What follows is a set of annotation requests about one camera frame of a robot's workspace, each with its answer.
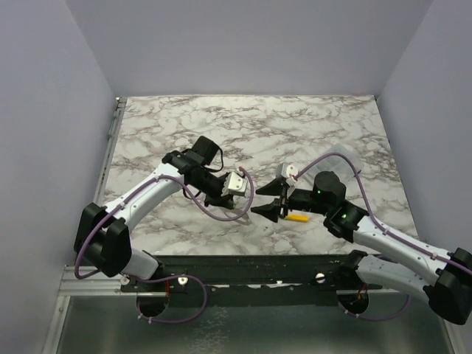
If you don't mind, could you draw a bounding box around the clear plastic box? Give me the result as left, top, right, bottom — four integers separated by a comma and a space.
312, 144, 364, 184

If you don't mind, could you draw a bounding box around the black mounting rail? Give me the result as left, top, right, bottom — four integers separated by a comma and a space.
121, 252, 392, 307

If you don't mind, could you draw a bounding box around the yellow handled screwdriver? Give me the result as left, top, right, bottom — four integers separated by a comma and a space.
285, 215, 310, 223

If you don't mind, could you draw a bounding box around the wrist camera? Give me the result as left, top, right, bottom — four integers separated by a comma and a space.
276, 163, 299, 186
221, 172, 248, 197

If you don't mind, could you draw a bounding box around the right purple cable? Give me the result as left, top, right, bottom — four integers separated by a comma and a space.
291, 154, 472, 321

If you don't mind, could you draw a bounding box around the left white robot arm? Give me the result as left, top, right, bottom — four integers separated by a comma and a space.
74, 136, 247, 291

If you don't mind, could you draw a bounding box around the purple cable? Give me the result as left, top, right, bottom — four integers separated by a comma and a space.
74, 166, 256, 325
291, 154, 472, 321

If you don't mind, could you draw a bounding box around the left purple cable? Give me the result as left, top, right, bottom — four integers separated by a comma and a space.
74, 166, 256, 325

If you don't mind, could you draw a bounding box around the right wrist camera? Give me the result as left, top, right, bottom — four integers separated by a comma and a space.
276, 163, 299, 186

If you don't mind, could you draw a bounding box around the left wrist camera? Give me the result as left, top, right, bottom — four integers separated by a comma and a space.
221, 172, 248, 197

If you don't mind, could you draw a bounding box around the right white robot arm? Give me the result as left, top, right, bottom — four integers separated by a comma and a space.
251, 172, 471, 325

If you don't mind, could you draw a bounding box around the aluminium frame rail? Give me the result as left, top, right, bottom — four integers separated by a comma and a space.
58, 266, 121, 296

